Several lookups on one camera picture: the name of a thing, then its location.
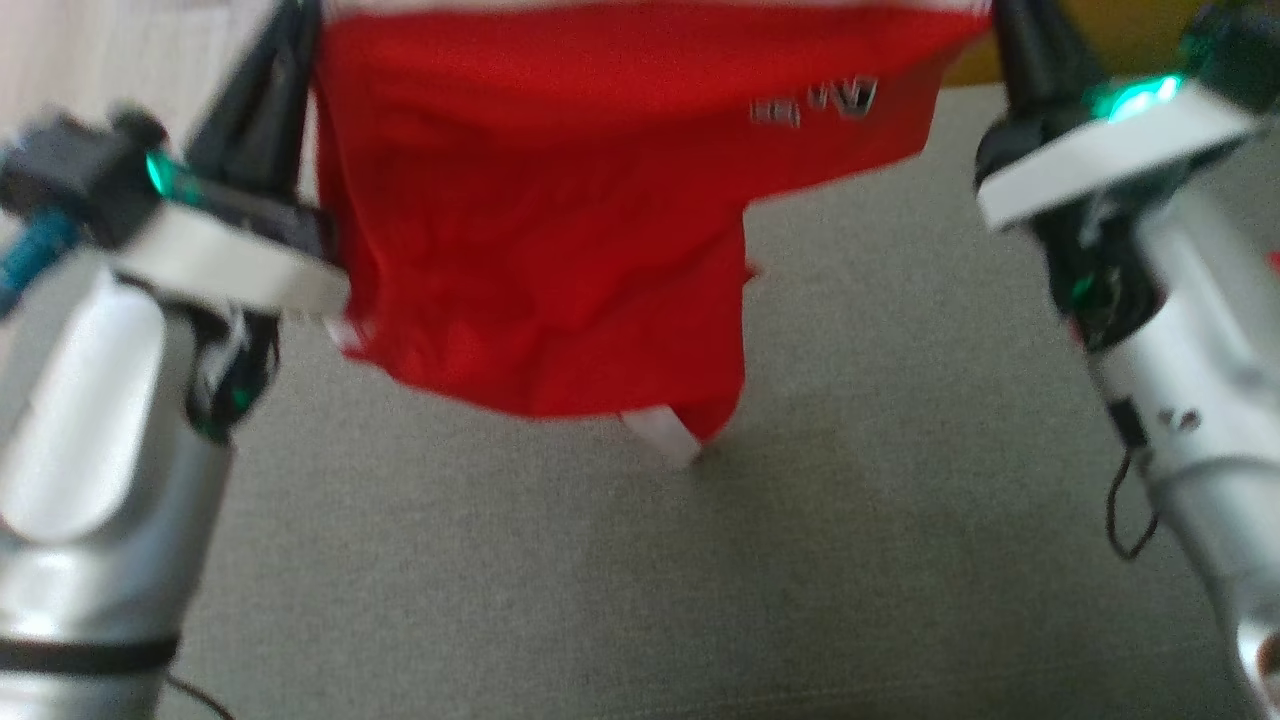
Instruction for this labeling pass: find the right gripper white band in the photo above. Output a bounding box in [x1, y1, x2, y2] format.
[975, 0, 1256, 351]

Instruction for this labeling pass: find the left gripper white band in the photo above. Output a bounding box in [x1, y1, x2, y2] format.
[110, 0, 351, 441]

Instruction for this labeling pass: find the red white basketball jersey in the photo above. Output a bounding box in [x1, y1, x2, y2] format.
[312, 0, 993, 469]

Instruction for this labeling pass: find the yellow upholstered backrest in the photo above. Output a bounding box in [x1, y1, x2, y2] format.
[940, 0, 1213, 88]

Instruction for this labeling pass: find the grey sofa seat cushion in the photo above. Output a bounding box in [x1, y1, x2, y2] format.
[0, 85, 1280, 720]

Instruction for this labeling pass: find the left teal camera connector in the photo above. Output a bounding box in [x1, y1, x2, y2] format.
[0, 214, 81, 317]

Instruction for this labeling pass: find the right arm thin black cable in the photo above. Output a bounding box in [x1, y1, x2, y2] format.
[1104, 445, 1163, 563]

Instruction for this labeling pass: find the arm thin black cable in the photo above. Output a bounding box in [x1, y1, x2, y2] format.
[1104, 445, 1163, 563]
[165, 675, 238, 720]

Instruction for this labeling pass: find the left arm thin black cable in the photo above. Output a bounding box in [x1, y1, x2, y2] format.
[165, 675, 238, 720]

